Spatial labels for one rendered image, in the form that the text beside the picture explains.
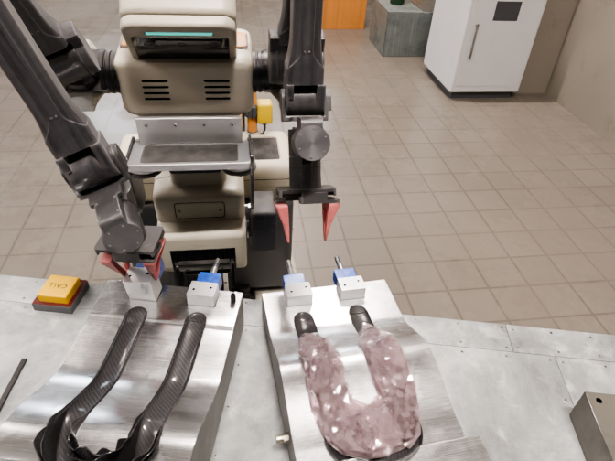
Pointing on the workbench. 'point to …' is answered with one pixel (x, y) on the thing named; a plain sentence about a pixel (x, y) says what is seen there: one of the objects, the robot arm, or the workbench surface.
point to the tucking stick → (12, 382)
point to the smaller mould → (595, 425)
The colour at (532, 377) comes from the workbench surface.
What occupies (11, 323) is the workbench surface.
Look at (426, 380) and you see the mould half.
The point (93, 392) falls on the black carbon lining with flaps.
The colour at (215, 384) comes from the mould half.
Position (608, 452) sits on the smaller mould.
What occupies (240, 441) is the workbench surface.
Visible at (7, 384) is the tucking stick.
